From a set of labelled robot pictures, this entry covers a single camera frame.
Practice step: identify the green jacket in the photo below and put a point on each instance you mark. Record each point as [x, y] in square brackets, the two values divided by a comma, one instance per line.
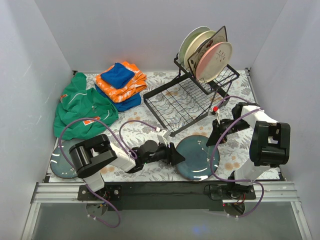
[78, 102]

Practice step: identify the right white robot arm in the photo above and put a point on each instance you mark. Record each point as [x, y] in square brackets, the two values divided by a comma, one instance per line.
[269, 147]

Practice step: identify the blue cloth bottom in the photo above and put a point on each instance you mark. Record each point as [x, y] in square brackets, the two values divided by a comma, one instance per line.
[129, 103]

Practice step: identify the black wire dish rack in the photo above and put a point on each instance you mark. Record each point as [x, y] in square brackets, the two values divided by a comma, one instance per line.
[184, 101]

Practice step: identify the blue glazed plate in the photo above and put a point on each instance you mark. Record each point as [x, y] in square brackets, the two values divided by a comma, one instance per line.
[196, 166]
[60, 167]

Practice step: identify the floral patterned table mat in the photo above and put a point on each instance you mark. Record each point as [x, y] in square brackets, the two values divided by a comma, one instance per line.
[137, 125]

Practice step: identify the blue folded towel top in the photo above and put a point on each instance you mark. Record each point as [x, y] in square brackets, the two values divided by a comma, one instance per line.
[118, 76]

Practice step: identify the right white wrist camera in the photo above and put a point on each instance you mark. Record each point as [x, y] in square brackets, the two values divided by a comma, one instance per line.
[216, 113]

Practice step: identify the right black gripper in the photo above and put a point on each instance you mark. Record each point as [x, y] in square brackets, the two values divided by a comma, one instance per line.
[216, 128]

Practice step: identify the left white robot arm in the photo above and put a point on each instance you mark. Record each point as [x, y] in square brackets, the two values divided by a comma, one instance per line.
[92, 155]

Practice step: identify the square floral plate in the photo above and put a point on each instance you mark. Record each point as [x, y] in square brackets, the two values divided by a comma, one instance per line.
[220, 36]

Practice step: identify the orange patterned cloth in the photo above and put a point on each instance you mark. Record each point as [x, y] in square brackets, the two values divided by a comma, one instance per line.
[134, 86]

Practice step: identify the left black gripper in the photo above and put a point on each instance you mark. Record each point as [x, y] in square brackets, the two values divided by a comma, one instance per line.
[170, 153]

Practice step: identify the white scalloped plate front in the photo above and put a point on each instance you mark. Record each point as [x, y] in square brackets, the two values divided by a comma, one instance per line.
[188, 40]

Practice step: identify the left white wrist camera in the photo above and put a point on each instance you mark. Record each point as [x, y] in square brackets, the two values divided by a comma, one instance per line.
[162, 135]

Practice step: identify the cream and green round plate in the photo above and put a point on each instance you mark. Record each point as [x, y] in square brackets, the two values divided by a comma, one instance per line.
[199, 39]

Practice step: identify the pink and cream round plate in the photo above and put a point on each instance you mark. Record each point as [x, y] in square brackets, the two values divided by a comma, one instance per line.
[214, 60]

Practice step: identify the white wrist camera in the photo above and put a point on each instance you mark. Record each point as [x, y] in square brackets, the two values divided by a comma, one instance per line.
[216, 113]
[162, 135]

